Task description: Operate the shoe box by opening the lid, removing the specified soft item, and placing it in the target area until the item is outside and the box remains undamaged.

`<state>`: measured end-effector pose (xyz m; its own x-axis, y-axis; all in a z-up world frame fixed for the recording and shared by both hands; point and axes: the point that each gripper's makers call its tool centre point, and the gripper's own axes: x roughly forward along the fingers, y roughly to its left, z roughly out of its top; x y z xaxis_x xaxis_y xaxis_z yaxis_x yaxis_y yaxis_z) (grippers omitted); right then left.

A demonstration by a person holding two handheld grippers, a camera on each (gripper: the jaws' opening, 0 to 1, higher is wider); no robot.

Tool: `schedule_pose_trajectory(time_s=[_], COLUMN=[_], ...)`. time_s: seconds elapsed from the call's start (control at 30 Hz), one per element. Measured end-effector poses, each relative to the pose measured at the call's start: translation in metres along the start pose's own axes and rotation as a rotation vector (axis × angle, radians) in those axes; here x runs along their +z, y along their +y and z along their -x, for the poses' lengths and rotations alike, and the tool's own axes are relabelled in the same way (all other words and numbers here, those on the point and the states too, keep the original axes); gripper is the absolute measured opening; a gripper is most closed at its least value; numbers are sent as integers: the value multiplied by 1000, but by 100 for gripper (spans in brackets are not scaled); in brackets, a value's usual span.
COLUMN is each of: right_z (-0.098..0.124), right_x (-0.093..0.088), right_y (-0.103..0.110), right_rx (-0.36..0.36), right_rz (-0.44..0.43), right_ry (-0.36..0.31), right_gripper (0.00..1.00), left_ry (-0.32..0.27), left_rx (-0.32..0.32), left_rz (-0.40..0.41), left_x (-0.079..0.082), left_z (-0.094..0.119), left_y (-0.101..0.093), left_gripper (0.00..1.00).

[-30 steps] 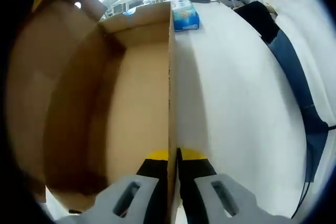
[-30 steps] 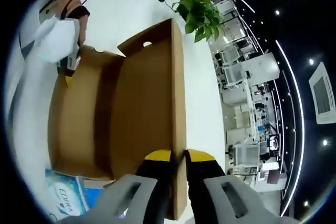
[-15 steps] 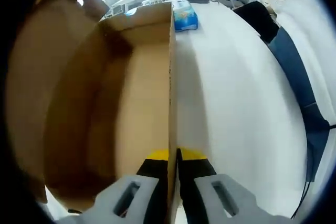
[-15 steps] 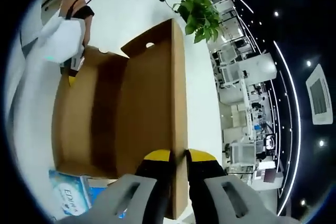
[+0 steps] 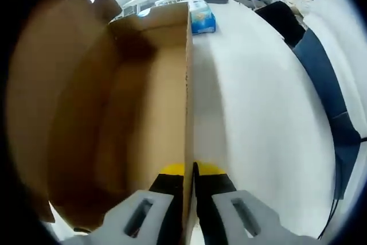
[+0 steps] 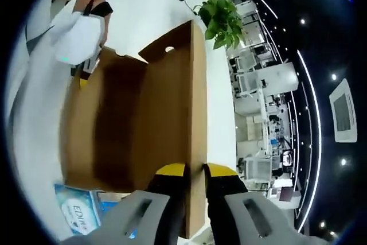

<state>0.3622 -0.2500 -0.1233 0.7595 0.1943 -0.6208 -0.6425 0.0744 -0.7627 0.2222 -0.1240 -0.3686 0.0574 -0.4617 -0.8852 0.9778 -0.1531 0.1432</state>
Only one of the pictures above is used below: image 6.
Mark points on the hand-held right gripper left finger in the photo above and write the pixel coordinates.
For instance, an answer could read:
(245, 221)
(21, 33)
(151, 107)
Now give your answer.
(166, 199)

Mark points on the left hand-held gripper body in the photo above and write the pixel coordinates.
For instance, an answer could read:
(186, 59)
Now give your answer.
(80, 38)

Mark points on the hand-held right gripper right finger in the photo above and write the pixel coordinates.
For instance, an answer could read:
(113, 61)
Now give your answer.
(223, 193)

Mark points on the brown cardboard shoe box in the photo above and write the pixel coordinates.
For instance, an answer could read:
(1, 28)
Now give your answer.
(172, 113)

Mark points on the blue soft wet wipes pack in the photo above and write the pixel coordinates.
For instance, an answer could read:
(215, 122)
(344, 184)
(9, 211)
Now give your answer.
(77, 207)

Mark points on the person's left hand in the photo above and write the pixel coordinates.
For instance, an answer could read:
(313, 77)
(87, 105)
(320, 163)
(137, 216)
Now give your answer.
(84, 1)

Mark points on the person's white coat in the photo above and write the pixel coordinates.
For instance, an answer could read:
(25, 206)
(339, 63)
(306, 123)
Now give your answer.
(37, 98)

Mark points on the hanging display screen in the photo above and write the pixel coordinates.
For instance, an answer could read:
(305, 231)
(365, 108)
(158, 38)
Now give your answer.
(288, 156)

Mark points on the white square pillar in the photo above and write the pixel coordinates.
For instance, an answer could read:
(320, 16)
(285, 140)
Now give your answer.
(272, 78)

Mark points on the potted green plant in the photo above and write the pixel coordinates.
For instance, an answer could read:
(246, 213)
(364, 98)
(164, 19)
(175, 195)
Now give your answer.
(223, 18)

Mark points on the ceiling air conditioner vent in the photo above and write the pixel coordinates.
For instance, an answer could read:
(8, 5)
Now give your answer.
(344, 113)

